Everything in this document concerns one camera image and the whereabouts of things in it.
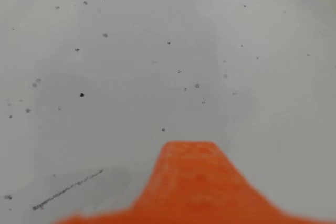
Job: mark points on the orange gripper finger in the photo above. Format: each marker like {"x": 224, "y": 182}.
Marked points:
{"x": 194, "y": 187}

